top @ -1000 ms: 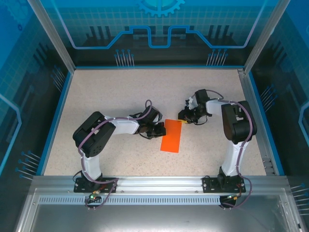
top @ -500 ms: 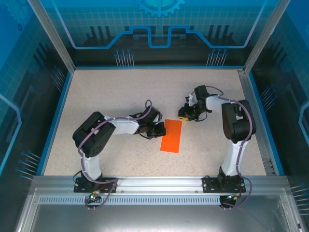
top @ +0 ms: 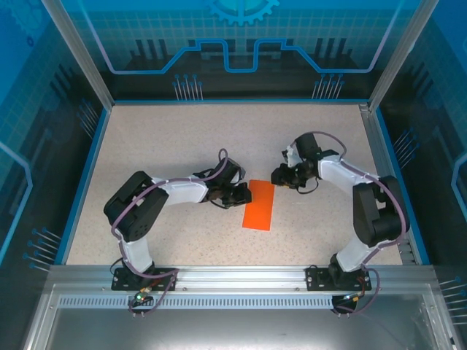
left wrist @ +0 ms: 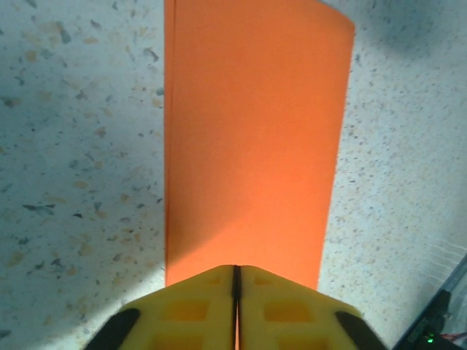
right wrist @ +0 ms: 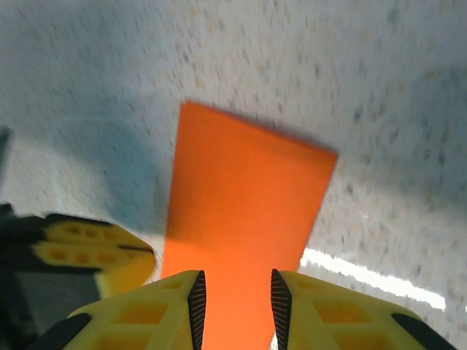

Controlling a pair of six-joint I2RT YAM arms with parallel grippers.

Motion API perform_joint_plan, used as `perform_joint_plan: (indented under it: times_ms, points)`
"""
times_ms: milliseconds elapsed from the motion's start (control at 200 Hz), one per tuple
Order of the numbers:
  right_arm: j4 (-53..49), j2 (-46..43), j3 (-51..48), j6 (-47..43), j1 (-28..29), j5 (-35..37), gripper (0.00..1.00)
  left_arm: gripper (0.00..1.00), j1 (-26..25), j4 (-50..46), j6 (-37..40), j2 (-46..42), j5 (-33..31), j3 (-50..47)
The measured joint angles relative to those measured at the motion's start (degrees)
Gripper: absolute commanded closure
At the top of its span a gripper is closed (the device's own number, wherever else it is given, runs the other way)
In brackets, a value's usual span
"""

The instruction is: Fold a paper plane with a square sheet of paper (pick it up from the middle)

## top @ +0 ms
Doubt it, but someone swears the orange paper sheet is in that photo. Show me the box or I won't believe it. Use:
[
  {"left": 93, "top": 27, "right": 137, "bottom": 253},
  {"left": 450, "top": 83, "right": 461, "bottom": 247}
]
[{"left": 242, "top": 179, "right": 276, "bottom": 232}]

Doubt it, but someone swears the blue table edge strip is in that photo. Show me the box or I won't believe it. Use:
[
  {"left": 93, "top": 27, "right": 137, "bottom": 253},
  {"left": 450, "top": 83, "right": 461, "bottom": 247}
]
[
  {"left": 111, "top": 97, "right": 370, "bottom": 107},
  {"left": 374, "top": 107, "right": 431, "bottom": 266},
  {"left": 59, "top": 107, "right": 112, "bottom": 266}
]

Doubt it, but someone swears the small adapter board with LED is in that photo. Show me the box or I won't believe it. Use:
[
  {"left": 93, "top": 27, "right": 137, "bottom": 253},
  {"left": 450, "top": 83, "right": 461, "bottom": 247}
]
[
  {"left": 131, "top": 289, "right": 153, "bottom": 306},
  {"left": 339, "top": 291, "right": 367, "bottom": 304}
]

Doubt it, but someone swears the thin black right gripper cable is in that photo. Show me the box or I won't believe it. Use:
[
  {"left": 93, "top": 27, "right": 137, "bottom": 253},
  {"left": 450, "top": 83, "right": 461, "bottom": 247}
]
[{"left": 297, "top": 178, "right": 318, "bottom": 195}]

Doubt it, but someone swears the aluminium mounting rail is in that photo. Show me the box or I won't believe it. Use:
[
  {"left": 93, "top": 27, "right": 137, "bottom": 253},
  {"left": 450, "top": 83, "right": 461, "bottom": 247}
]
[{"left": 49, "top": 264, "right": 437, "bottom": 295}]

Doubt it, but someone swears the aluminium side rail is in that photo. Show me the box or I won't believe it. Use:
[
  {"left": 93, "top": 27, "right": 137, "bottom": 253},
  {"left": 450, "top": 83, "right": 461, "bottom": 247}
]
[{"left": 358, "top": 103, "right": 420, "bottom": 266}]

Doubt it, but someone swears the slotted grey cable duct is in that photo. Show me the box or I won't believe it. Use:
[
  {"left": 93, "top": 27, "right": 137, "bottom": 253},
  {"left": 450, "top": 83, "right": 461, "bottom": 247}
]
[{"left": 58, "top": 295, "right": 340, "bottom": 310}]

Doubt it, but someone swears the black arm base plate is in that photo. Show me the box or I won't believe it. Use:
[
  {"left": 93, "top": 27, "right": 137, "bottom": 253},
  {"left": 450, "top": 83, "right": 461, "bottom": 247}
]
[
  {"left": 305, "top": 265, "right": 370, "bottom": 292},
  {"left": 111, "top": 267, "right": 179, "bottom": 292}
]

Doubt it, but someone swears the blue gear graphic wall panel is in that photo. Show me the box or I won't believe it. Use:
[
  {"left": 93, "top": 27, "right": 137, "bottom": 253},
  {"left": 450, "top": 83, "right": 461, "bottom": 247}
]
[{"left": 60, "top": 0, "right": 420, "bottom": 101}]

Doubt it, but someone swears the blue circuit graphic wall panel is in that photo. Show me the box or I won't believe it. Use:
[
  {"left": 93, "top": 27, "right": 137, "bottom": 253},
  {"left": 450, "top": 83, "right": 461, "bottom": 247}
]
[
  {"left": 375, "top": 0, "right": 467, "bottom": 350},
  {"left": 0, "top": 0, "right": 110, "bottom": 350}
]

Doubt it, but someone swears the aluminium frame post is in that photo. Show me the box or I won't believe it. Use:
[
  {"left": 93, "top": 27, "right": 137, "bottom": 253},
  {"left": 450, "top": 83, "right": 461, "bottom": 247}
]
[
  {"left": 40, "top": 0, "right": 115, "bottom": 110},
  {"left": 367, "top": 0, "right": 441, "bottom": 112}
]

